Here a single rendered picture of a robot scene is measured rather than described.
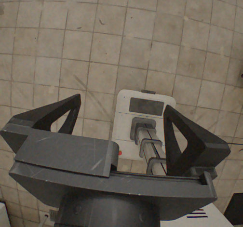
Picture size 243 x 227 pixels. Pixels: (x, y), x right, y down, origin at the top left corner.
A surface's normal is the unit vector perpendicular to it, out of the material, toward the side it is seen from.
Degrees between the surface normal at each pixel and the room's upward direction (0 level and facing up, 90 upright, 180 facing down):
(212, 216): 90
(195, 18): 0
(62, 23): 0
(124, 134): 0
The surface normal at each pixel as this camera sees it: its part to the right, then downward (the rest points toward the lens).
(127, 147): 0.00, 0.17
